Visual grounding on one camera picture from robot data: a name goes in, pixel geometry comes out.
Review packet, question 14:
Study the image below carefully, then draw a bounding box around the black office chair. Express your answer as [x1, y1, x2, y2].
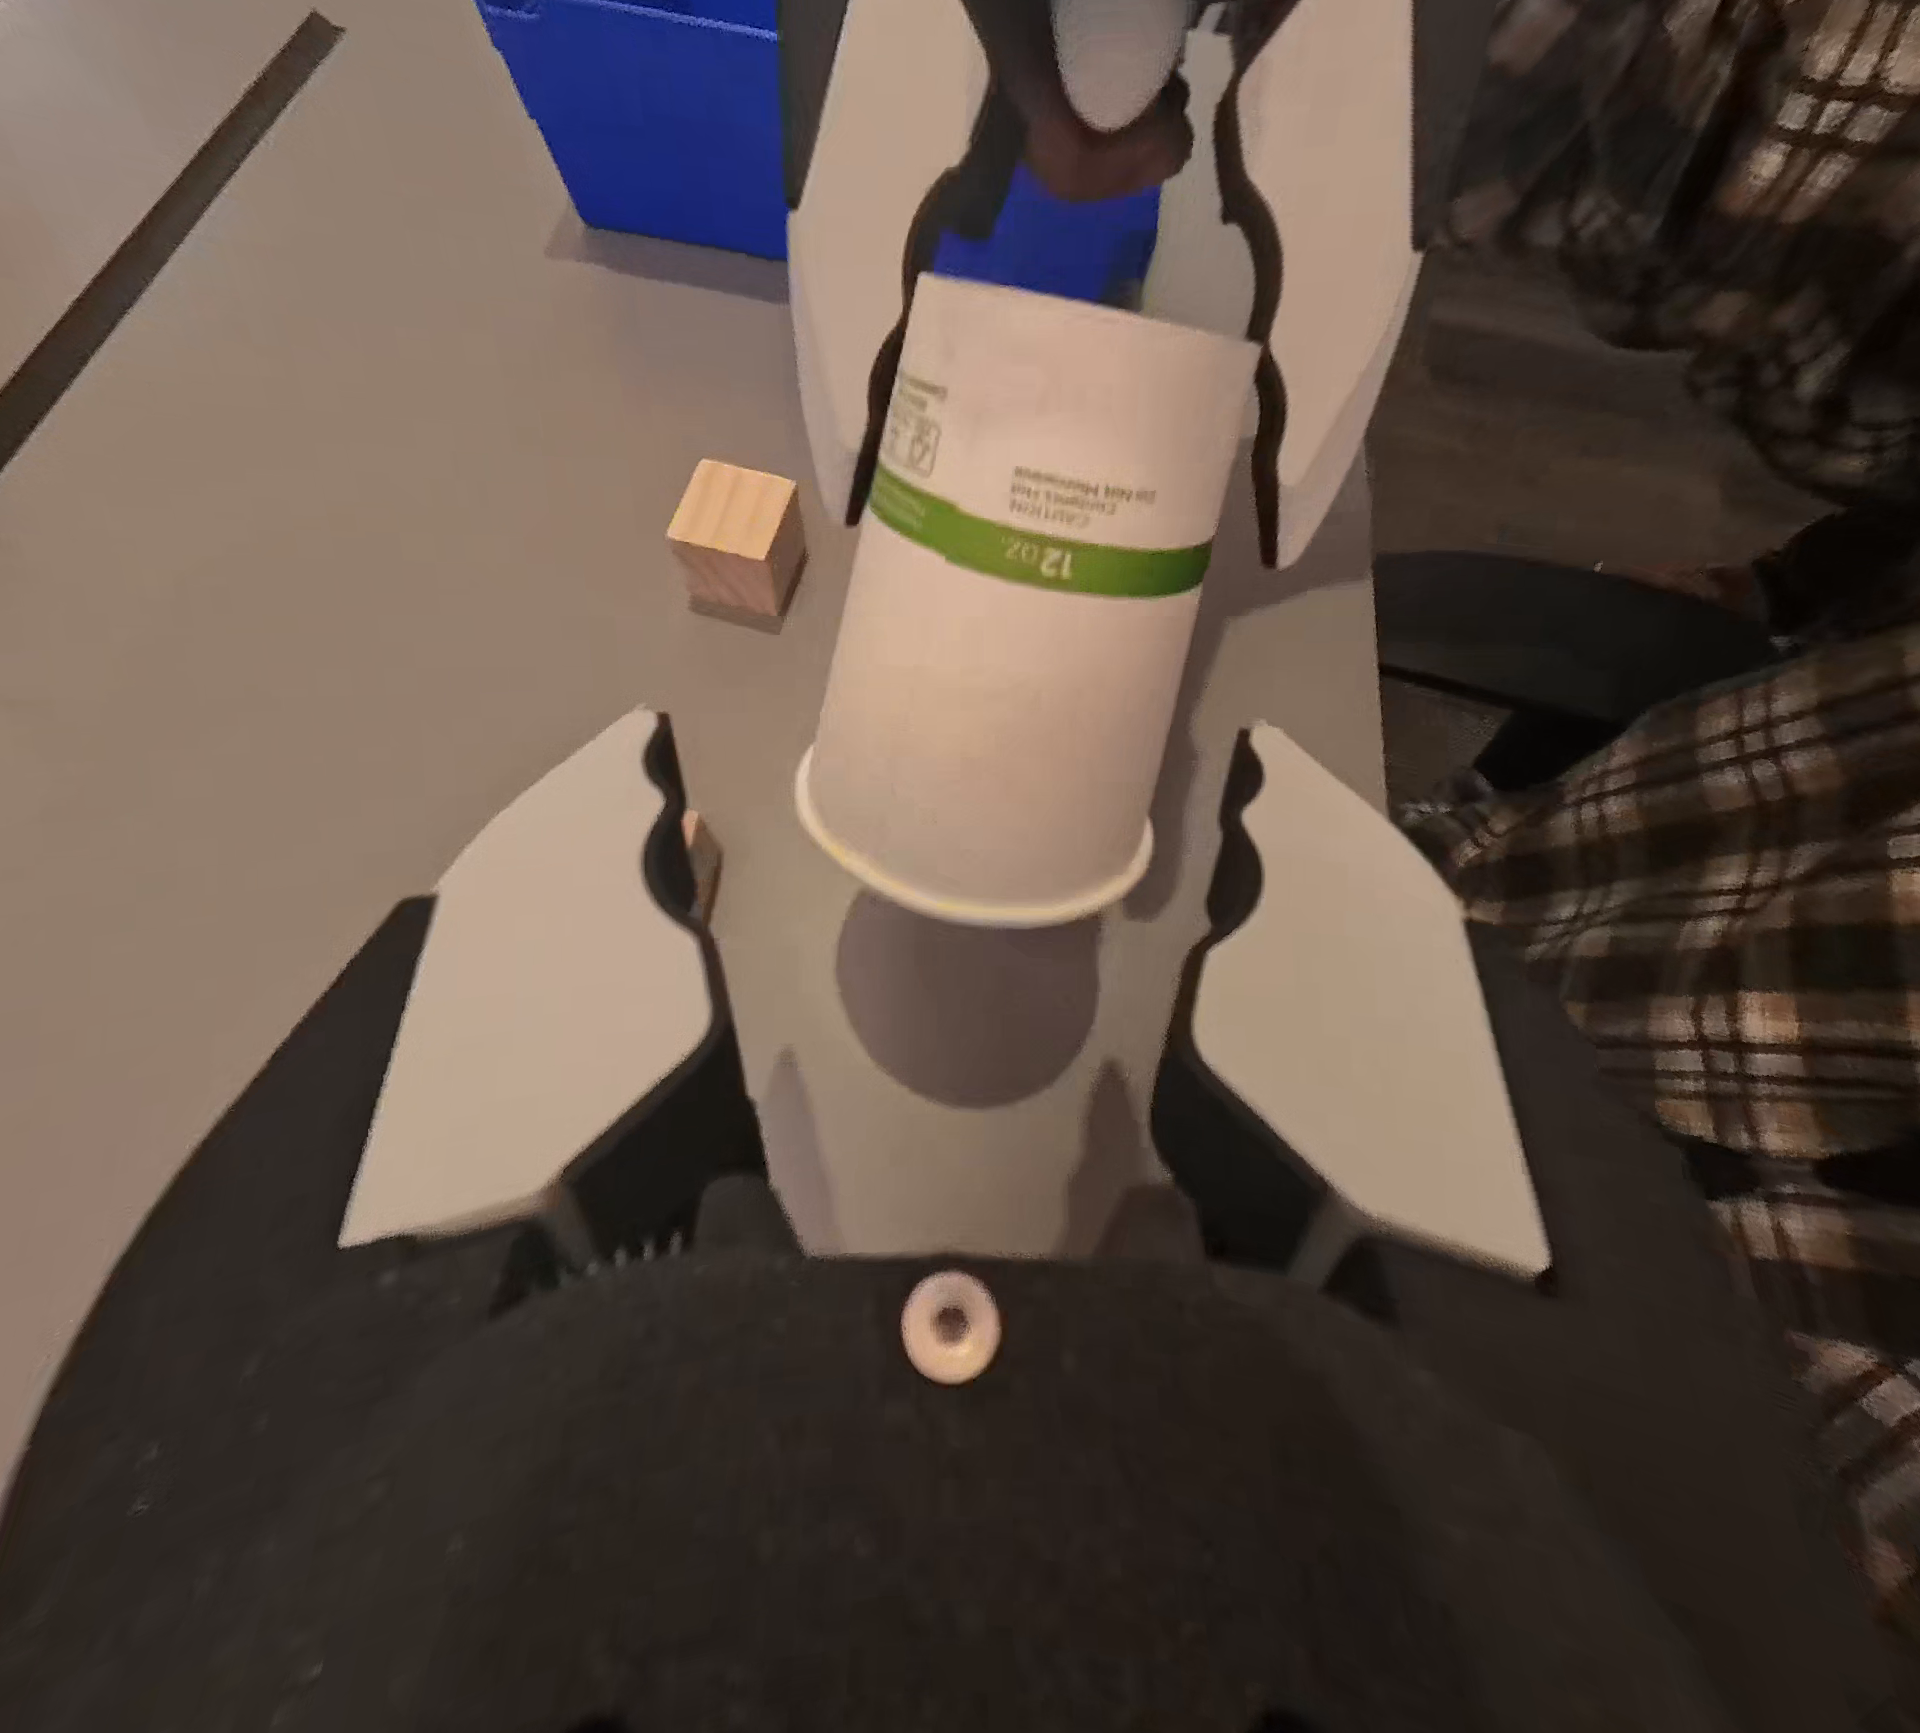
[1373, 558, 1771, 731]

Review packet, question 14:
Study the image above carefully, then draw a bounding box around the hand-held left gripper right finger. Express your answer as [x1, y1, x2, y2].
[1155, 722, 1553, 1284]

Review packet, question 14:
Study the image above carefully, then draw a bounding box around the blue plastic bin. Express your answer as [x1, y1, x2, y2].
[455, 0, 1171, 308]

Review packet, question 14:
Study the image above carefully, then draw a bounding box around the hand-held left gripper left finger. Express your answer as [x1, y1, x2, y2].
[336, 707, 754, 1252]

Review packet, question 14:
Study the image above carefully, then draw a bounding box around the person's right hand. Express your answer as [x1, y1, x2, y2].
[1023, 97, 1193, 200]

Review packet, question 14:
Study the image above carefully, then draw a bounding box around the person in plaid shirt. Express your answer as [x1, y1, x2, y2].
[1395, 630, 1920, 1613]

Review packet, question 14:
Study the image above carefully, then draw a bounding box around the white paper cup green band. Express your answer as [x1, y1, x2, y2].
[794, 271, 1257, 934]

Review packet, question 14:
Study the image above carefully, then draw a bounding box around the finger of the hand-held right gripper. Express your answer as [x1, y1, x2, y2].
[792, 0, 993, 531]
[1215, 0, 1426, 570]

